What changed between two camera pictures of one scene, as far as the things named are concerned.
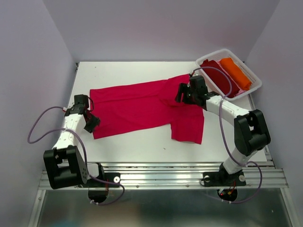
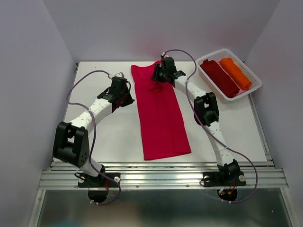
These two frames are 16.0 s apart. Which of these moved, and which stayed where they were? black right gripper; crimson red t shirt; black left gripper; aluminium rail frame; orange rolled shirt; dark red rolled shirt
Moved: crimson red t shirt; black left gripper; black right gripper
Stayed: aluminium rail frame; orange rolled shirt; dark red rolled shirt
